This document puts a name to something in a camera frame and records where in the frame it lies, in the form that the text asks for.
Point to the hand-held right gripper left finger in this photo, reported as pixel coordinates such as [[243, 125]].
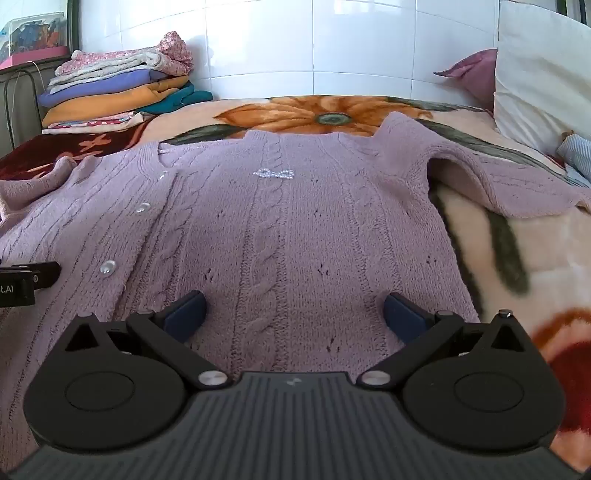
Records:
[[185, 316]]

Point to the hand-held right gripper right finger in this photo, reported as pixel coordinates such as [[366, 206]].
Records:
[[404, 318]]

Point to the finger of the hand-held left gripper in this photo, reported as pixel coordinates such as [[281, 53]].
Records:
[[46, 272]]

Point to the lilac knitted cardigan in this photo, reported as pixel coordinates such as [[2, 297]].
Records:
[[277, 221]]

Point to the stack of folded clothes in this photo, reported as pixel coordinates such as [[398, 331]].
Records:
[[115, 87]]

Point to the floral plush blanket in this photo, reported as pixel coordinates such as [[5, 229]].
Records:
[[531, 249]]

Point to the clear plastic storage box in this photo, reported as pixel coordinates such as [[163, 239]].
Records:
[[32, 37]]

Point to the blue striped cloth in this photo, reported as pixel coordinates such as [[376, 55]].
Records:
[[577, 154]]

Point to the pink pillow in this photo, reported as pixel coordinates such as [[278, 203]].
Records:
[[475, 76]]

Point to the white pillow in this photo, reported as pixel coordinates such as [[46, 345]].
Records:
[[540, 74]]

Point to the dark metal bed frame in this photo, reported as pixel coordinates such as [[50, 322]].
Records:
[[27, 99]]

